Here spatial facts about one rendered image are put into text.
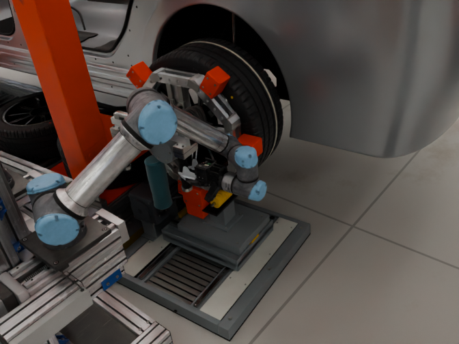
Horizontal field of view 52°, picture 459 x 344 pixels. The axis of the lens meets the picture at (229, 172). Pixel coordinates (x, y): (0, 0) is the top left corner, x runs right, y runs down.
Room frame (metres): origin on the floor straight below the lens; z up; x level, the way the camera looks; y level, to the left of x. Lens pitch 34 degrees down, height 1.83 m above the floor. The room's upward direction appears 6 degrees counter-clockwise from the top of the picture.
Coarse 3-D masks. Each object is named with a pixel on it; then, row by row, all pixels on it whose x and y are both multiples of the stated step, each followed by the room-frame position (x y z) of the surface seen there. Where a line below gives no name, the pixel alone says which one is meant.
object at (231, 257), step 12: (180, 216) 2.09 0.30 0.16; (168, 228) 2.02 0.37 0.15; (264, 228) 1.90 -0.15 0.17; (168, 240) 1.97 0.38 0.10; (180, 240) 1.91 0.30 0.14; (192, 240) 1.90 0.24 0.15; (252, 240) 1.81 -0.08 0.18; (204, 252) 1.81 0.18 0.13; (216, 252) 1.76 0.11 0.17; (228, 252) 1.78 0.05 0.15; (252, 252) 1.79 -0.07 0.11; (228, 264) 1.72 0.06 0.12; (240, 264) 1.71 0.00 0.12
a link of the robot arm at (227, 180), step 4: (228, 172) 1.40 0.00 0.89; (232, 172) 1.41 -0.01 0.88; (224, 176) 1.39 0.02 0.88; (228, 176) 1.38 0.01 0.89; (232, 176) 1.37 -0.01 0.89; (224, 180) 1.37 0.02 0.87; (228, 180) 1.37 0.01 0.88; (224, 184) 1.37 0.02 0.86; (228, 184) 1.36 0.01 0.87; (224, 188) 1.37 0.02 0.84; (228, 188) 1.35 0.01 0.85
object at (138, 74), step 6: (132, 66) 1.93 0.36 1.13; (138, 66) 1.95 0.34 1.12; (144, 66) 1.96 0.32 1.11; (132, 72) 1.93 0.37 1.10; (138, 72) 1.92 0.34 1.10; (144, 72) 1.94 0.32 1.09; (150, 72) 1.95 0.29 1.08; (132, 78) 1.94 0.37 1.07; (138, 78) 1.91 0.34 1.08; (144, 78) 1.91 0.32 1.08; (138, 84) 1.92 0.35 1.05
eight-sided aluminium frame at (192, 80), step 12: (156, 72) 1.85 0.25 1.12; (168, 72) 1.86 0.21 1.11; (180, 72) 1.82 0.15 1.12; (144, 84) 1.90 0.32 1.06; (156, 84) 1.88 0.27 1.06; (180, 84) 1.77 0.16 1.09; (192, 84) 1.73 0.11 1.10; (204, 96) 1.70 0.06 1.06; (216, 96) 1.72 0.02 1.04; (216, 108) 1.67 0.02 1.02; (228, 108) 1.69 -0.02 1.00; (228, 120) 1.64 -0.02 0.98; (228, 132) 1.65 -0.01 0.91; (240, 132) 1.67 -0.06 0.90; (168, 168) 1.87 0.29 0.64; (228, 168) 1.65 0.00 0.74; (180, 180) 1.83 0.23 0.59
